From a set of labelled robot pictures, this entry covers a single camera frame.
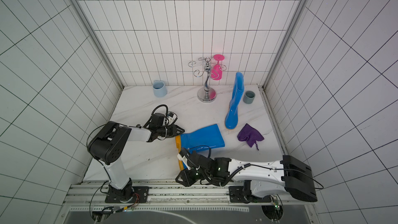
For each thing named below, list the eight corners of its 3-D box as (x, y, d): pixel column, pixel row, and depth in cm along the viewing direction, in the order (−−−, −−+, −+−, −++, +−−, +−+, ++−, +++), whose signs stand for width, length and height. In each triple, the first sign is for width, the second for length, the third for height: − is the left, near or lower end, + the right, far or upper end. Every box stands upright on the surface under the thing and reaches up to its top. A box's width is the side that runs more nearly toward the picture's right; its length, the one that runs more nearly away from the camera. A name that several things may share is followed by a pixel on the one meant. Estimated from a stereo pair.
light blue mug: (153, 96, 116) (150, 90, 111) (156, 85, 124) (154, 78, 119) (166, 96, 116) (164, 90, 111) (168, 85, 124) (166, 78, 119)
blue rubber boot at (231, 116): (223, 126, 99) (228, 102, 79) (230, 97, 115) (237, 71, 95) (232, 129, 97) (241, 105, 78) (239, 99, 114) (247, 73, 94)
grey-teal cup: (243, 103, 111) (245, 97, 106) (242, 96, 116) (244, 90, 110) (253, 103, 111) (256, 97, 106) (251, 96, 116) (254, 90, 110)
